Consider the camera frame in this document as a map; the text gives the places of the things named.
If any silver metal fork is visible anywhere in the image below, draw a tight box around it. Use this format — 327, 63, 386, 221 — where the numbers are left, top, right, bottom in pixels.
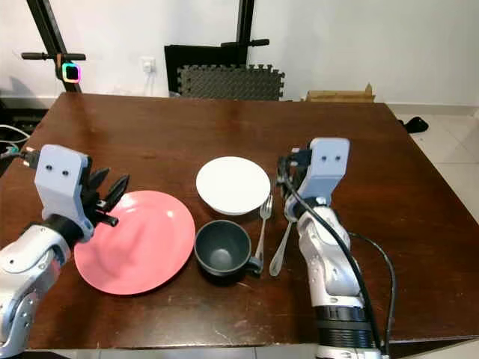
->
254, 194, 274, 263

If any white round plate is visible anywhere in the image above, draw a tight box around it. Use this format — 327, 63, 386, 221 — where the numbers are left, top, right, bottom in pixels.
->
195, 156, 272, 217

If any pink round plate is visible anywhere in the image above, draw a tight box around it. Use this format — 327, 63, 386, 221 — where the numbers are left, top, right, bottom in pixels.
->
74, 190, 196, 296

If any silver metal spoon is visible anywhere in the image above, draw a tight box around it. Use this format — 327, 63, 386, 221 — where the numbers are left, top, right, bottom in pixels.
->
268, 200, 296, 277

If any brown cardboard box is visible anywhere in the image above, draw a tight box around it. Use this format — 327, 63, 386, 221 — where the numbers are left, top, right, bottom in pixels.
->
302, 83, 376, 104

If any dark grey cup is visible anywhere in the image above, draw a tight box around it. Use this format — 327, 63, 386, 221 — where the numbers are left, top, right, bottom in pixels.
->
194, 220, 265, 286

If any dark grey foam puzzle mat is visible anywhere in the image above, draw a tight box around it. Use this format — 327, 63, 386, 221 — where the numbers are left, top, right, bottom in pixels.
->
178, 64, 287, 102

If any glowing rainbow square device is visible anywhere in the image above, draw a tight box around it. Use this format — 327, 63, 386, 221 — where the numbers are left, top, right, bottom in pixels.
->
61, 61, 84, 84

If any small black floor object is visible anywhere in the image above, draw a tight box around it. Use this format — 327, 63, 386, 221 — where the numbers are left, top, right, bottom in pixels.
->
403, 116, 430, 134

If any black flat board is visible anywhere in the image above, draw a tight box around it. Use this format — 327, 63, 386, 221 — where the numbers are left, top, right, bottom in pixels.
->
165, 43, 252, 95

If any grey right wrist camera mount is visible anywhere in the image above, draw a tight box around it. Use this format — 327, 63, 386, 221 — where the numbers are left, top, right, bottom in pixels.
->
306, 137, 351, 203

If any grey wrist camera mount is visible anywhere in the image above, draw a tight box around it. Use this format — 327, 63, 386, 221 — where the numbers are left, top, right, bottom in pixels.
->
39, 144, 93, 220
306, 137, 351, 203

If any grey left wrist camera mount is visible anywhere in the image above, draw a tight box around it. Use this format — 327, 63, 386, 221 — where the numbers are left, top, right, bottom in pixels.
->
39, 144, 93, 220

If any white floor cable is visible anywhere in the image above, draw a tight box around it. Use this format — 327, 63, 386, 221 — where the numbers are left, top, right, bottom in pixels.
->
0, 123, 32, 144

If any black horizontal handle bar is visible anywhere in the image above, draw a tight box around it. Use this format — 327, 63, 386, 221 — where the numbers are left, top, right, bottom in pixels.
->
21, 51, 88, 62

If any black upright pole with handle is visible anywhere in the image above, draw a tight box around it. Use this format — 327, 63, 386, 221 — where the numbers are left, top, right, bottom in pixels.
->
220, 0, 271, 49

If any black slanted metal frame bar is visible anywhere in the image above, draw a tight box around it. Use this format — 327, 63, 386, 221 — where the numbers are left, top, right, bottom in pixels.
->
26, 0, 82, 93

